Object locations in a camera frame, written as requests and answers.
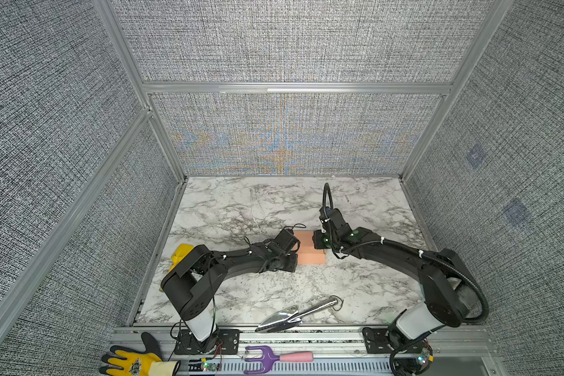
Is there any pink paper box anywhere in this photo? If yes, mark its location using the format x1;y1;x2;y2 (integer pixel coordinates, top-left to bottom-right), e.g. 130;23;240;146
295;230;326;266

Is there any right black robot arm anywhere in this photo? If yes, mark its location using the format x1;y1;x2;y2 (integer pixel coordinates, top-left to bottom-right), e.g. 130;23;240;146
313;206;490;353

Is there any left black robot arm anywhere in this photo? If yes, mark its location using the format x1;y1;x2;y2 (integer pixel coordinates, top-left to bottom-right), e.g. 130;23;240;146
161;227;301;353

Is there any metal garden trowel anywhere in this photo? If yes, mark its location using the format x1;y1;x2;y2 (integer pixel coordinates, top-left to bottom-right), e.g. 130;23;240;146
255;295;344;333

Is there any purple pink hand rake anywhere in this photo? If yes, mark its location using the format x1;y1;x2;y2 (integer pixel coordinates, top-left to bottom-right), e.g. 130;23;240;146
244;346;314;375

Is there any yellow black work glove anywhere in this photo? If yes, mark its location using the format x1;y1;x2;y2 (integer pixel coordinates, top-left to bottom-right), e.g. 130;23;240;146
99;332;180;376

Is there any yellow handled tool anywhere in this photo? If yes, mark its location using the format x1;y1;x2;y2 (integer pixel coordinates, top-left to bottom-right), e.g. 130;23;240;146
171;244;194;266

